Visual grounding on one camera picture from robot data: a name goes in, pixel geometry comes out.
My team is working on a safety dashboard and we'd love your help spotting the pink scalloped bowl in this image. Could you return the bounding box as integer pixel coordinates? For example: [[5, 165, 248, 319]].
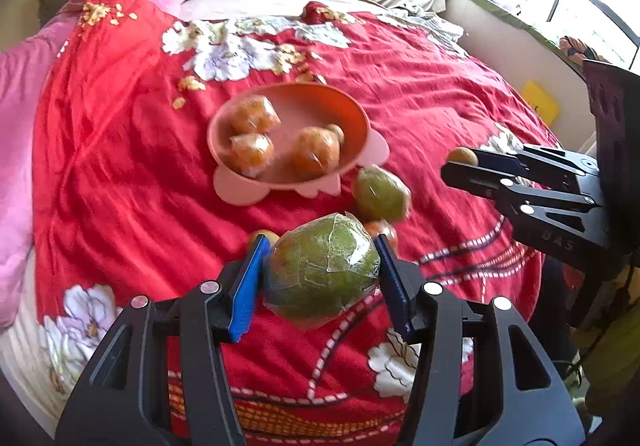
[[206, 82, 391, 204]]

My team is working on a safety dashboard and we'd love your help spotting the orange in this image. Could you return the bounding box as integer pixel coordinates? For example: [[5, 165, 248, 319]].
[[227, 95, 281, 134], [229, 132, 276, 177], [291, 126, 342, 177], [362, 219, 399, 252]]

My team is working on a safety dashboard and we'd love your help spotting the yellow folder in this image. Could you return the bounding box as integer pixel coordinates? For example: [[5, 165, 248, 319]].
[[520, 80, 561, 124]]

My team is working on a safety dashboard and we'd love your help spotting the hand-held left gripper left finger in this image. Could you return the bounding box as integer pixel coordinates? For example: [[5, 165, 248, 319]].
[[55, 233, 273, 446]]

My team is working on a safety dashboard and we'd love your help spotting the green window seat mat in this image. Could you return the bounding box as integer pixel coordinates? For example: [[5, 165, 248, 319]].
[[445, 0, 586, 72]]

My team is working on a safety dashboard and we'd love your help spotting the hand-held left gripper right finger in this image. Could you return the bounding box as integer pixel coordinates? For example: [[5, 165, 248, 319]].
[[372, 233, 586, 446]]

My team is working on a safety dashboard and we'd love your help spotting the crumpled pale cloth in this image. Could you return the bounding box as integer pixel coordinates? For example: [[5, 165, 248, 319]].
[[377, 6, 466, 57]]

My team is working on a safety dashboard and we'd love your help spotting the red floral blanket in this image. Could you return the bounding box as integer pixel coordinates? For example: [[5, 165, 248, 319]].
[[32, 0, 561, 446]]

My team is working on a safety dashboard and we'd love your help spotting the white ribbed mattress cover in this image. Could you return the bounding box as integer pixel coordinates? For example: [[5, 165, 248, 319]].
[[0, 246, 126, 432]]

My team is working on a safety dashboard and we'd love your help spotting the green citrus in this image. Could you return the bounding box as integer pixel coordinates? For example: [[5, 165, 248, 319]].
[[351, 165, 413, 223], [262, 213, 383, 329]]

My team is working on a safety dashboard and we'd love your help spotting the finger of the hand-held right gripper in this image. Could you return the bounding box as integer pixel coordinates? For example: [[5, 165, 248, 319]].
[[440, 163, 617, 273], [474, 143, 601, 188]]

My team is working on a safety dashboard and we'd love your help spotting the orange striped cloth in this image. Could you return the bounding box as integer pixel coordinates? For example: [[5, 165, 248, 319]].
[[559, 35, 608, 64]]

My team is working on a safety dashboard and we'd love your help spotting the pink fleece blanket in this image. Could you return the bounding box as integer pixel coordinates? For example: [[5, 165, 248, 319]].
[[0, 0, 217, 329]]

